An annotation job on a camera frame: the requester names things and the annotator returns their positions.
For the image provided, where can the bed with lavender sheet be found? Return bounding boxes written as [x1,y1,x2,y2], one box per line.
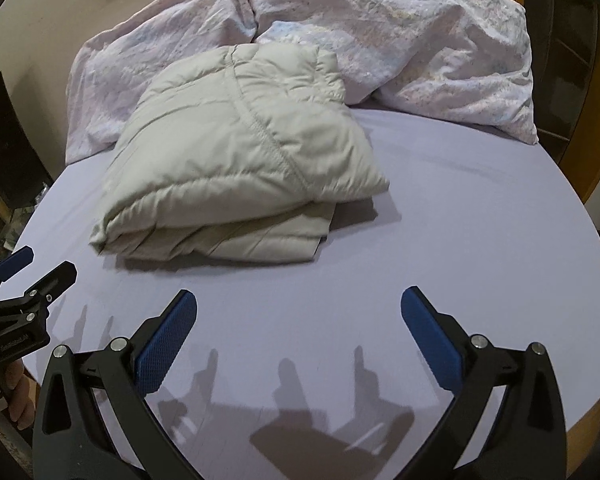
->
[10,95,600,480]

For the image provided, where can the wooden wardrobe with dark glass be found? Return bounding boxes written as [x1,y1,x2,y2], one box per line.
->
[505,0,600,206]

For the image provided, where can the beige padded jacket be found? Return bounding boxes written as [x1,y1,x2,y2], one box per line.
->
[89,42,391,263]

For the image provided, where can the pale floral duvet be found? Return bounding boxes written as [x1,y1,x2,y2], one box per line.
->
[65,0,540,163]

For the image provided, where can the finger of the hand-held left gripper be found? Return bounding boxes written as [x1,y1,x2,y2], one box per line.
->
[0,261,78,321]
[0,246,35,286]

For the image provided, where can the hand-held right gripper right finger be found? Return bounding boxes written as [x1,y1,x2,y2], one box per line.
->
[400,286,568,480]

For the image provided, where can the person's left hand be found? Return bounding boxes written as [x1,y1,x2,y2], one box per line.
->
[4,360,36,426]

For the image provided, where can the dark cluttered shelf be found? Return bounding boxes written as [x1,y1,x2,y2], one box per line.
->
[0,72,56,261]

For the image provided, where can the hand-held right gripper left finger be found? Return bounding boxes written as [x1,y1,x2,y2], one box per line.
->
[32,289,201,480]

